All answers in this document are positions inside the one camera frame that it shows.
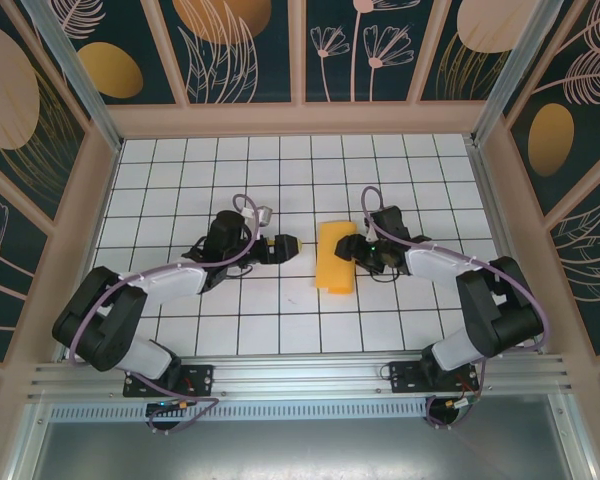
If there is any aluminium frame post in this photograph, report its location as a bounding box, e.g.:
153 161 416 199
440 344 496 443
469 0 566 147
19 0 126 154

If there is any grey metal sheet panel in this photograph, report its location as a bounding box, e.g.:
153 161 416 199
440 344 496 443
9 394 596 480

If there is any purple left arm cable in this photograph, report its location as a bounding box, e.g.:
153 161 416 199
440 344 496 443
68 193 269 435

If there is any aluminium mounting rail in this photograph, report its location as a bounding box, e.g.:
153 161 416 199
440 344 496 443
27 353 576 401

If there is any aluminium table side rail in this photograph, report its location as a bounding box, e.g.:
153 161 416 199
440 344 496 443
467 139 549 357

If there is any slotted aluminium cable duct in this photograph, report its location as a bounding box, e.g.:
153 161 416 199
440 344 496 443
49 402 431 422

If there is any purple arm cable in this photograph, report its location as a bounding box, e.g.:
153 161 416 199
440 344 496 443
360 185 554 432
68 193 269 435

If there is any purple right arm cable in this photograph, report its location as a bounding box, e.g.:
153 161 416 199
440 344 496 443
360 185 554 432

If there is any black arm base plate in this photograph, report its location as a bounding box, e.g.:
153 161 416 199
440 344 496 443
388 359 481 396
123 363 216 399

